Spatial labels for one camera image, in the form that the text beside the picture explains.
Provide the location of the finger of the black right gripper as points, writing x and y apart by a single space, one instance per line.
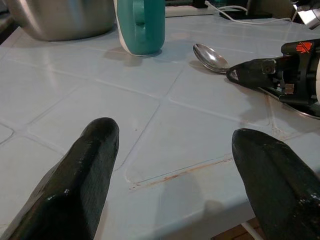
250 72

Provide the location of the silver metal spoon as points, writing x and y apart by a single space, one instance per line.
212 58

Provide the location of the teal ceramic mug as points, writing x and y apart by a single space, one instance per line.
150 27

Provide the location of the grey metal appliance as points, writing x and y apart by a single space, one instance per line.
310 12

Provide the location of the stainless steel bowl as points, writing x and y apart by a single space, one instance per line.
62 17

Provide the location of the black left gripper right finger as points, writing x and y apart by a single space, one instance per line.
280 185

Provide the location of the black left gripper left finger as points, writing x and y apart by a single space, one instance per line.
75 180

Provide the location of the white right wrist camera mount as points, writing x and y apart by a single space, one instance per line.
318 90

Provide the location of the flat black device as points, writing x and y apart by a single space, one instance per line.
246 14

